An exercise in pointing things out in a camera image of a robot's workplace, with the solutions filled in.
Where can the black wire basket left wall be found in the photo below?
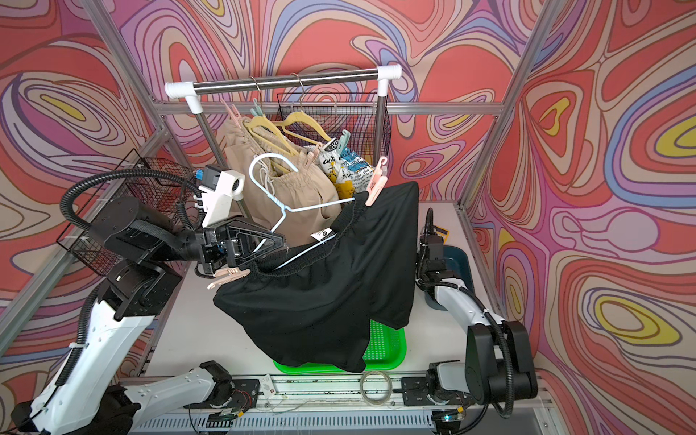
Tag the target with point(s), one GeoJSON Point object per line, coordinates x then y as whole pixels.
{"type": "Point", "coordinates": [130, 213]}

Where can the black wire basket back wall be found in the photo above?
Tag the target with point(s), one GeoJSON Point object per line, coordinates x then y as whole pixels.
{"type": "Point", "coordinates": [338, 112]}

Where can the green plastic basket tray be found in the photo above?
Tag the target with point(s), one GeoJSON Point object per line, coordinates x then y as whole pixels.
{"type": "Point", "coordinates": [385, 352]}

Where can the dark teal clothespin bin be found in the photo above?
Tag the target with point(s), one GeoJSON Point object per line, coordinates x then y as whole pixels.
{"type": "Point", "coordinates": [438, 264]}

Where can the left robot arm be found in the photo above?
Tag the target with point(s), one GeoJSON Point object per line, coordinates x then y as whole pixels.
{"type": "Point", "coordinates": [83, 397]}

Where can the yellow hanger behind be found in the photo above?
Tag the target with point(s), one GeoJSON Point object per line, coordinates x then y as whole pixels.
{"type": "Point", "coordinates": [264, 130]}

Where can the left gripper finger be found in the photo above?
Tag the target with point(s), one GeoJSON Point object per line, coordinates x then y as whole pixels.
{"type": "Point", "coordinates": [253, 239]}
{"type": "Point", "coordinates": [242, 261]}

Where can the yellow hanger front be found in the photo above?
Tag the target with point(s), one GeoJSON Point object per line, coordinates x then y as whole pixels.
{"type": "Point", "coordinates": [303, 127]}

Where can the clear tape roll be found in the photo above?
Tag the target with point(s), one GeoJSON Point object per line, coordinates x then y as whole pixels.
{"type": "Point", "coordinates": [376, 388]}

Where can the green clothespin near rack top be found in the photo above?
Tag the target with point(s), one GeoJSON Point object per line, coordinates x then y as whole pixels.
{"type": "Point", "coordinates": [257, 109]}

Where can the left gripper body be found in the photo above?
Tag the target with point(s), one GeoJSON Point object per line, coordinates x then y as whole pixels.
{"type": "Point", "coordinates": [212, 256]}

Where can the yellow hanger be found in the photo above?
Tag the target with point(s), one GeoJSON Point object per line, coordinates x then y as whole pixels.
{"type": "Point", "coordinates": [264, 130]}
{"type": "Point", "coordinates": [303, 127]}

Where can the black wire basket wall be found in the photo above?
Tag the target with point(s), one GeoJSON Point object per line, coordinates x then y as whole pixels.
{"type": "Point", "coordinates": [130, 213]}
{"type": "Point", "coordinates": [338, 112]}

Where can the clothes rack with steel bar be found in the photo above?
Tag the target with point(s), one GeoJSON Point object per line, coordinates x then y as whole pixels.
{"type": "Point", "coordinates": [191, 92]}

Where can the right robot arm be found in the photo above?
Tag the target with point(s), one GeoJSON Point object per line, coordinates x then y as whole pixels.
{"type": "Point", "coordinates": [498, 369]}

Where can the pink clothespin on beige shorts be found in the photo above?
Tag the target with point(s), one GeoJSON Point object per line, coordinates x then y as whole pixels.
{"type": "Point", "coordinates": [311, 155]}

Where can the beige shorts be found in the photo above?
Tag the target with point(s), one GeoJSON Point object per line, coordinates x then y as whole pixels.
{"type": "Point", "coordinates": [238, 146]}

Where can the green clothespin on printed shorts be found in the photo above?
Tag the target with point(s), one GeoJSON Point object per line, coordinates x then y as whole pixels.
{"type": "Point", "coordinates": [343, 142]}

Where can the printed white blue yellow shorts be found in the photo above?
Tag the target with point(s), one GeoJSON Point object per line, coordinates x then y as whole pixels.
{"type": "Point", "coordinates": [349, 172]}

